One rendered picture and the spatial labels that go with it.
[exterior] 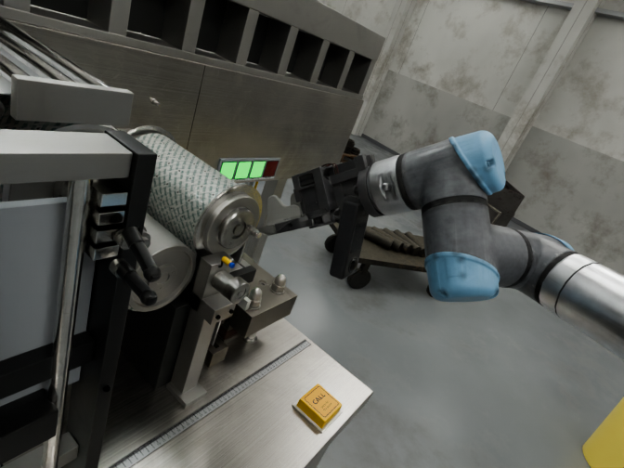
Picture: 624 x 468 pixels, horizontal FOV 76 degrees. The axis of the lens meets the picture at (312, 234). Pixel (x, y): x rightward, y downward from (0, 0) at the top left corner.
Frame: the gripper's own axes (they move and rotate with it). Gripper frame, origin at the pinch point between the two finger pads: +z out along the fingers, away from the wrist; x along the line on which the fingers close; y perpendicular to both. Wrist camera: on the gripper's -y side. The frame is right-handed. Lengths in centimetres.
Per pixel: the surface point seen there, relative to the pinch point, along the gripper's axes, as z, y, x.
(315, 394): 11.6, -35.9, -13.4
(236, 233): 5.5, 1.1, 3.3
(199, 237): 7.5, 1.9, 9.3
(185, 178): 10.1, 11.9, 7.1
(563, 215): 11, -91, -734
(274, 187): 59, 17, -74
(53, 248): -6.8, 3.0, 35.7
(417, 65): 217, 270, -829
